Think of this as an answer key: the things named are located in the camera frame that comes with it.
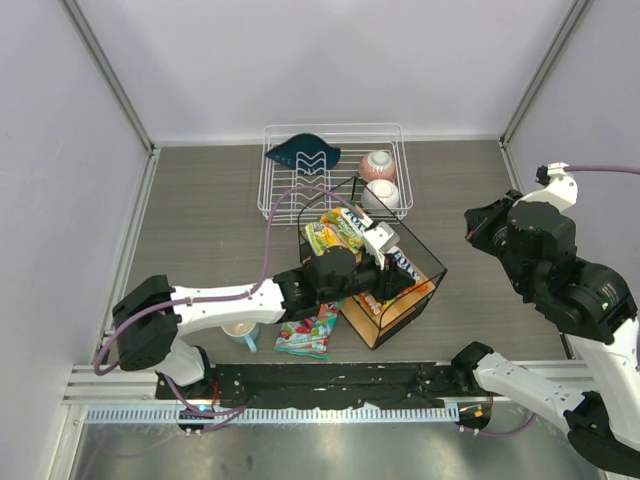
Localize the orange fruits candy bag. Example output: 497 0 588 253
354 246 428 318

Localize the green candy bag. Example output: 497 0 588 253
302 207 373 257

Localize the wooden two-tier wire shelf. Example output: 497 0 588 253
297 199 447 350

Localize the purple berries candy bag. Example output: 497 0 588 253
316 300 344 320

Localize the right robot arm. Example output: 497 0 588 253
451 190 639 478

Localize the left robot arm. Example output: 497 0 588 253
112 246 422 386

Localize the teal mint candy bag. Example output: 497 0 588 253
274 314 338 360

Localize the white bowl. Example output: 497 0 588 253
361 179 400 209

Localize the pink patterned bowl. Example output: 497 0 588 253
359 150 397 182

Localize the dark blue leaf plate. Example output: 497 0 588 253
265 133 341 175

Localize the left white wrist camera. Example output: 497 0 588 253
363 221 400 270

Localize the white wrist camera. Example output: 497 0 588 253
532 162 578 212
363 221 400 270

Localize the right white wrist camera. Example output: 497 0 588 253
532 162 578 212

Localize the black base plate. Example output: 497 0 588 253
179 362 491 410

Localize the white wire dish rack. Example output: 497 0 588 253
257 123 413 226

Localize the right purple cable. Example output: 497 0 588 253
462 163 640 440

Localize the purple cable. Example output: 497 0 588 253
92 185 374 434
462 163 640 440

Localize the white slotted cable duct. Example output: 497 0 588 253
84 403 459 425

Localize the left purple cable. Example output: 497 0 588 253
92 185 374 434

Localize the aluminium rail frame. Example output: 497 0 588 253
58 0 640 480

